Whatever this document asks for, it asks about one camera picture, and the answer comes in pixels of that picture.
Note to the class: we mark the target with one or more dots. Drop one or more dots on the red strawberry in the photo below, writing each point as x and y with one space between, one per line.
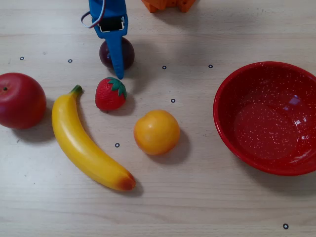
107 97

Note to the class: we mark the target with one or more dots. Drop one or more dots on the red speckled bowl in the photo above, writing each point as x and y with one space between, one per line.
266 123

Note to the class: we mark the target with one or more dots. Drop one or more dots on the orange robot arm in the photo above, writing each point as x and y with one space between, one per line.
158 3

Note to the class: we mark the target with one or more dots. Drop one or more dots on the orange yellow round fruit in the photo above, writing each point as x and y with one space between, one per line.
156 132

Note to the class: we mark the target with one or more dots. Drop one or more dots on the dark purple plum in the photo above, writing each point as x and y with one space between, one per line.
128 56

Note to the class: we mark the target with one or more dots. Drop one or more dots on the yellow banana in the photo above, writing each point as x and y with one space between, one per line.
81 148

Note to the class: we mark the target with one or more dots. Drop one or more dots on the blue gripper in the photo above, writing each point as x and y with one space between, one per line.
110 26

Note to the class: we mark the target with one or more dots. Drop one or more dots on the red apple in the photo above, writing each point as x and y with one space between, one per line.
21 101

